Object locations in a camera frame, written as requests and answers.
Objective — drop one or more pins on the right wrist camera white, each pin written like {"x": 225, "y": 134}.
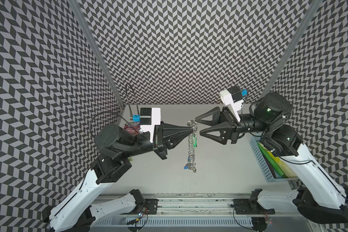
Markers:
{"x": 233, "y": 97}

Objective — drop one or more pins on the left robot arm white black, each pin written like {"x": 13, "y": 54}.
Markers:
{"x": 77, "y": 212}

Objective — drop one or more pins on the purple candy bag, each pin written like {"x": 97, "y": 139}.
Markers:
{"x": 133, "y": 128}

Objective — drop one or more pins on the aluminium frame rail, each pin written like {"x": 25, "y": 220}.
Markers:
{"x": 190, "y": 212}

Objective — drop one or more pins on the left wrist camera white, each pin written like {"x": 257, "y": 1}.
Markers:
{"x": 149, "y": 118}

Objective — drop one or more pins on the key with green tag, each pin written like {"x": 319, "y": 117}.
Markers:
{"x": 194, "y": 140}

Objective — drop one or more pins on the right base wiring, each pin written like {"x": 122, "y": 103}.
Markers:
{"x": 258, "y": 222}

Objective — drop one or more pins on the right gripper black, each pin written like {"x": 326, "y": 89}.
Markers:
{"x": 228, "y": 118}

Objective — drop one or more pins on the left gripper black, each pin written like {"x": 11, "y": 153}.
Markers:
{"x": 163, "y": 137}

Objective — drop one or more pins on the base wiring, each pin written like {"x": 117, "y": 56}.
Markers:
{"x": 137, "y": 219}
{"x": 258, "y": 222}

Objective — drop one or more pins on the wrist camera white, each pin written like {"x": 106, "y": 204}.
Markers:
{"x": 233, "y": 97}
{"x": 149, "y": 118}

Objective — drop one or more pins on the left base wiring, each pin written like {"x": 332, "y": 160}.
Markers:
{"x": 137, "y": 219}

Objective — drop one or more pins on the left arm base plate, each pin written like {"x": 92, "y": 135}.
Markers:
{"x": 149, "y": 206}

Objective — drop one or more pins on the light blue plastic basket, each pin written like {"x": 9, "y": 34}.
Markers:
{"x": 269, "y": 173}

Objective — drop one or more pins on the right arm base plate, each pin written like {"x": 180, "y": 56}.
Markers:
{"x": 247, "y": 207}

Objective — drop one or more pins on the green cucumber in basket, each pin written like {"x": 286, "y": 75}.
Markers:
{"x": 271, "y": 160}

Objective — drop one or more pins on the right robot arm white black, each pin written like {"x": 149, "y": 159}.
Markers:
{"x": 321, "y": 199}

